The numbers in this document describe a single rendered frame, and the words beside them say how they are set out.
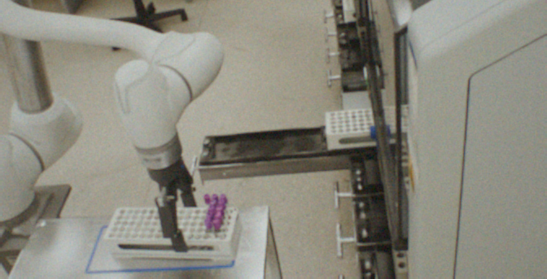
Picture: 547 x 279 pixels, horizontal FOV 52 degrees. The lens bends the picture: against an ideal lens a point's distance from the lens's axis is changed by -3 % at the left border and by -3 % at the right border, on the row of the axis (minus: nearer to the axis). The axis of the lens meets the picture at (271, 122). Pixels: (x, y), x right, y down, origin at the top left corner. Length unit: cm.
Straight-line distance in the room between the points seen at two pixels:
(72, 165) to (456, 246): 251
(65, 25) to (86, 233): 53
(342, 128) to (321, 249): 93
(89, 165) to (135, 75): 209
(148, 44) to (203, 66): 13
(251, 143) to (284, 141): 9
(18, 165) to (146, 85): 72
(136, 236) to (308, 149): 51
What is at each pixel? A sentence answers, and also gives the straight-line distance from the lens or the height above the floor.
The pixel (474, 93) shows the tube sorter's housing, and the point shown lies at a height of 138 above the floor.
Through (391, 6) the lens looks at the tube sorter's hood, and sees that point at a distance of 86.
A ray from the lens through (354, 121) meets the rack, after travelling 154.
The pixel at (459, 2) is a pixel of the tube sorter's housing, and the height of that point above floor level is 147.
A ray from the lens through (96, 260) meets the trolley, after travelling 140.
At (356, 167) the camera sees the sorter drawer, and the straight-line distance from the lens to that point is 145.
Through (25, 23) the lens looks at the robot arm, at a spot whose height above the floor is 135.
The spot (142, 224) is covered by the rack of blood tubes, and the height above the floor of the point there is 88.
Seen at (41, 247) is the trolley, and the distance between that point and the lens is 150.
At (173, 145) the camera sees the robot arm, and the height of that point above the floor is 112.
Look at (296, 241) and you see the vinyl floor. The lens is 239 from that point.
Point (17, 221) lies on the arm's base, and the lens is 174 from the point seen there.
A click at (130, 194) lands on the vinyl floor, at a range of 283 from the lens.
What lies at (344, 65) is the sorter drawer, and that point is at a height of 82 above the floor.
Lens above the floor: 178
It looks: 36 degrees down
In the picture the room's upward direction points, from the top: 10 degrees counter-clockwise
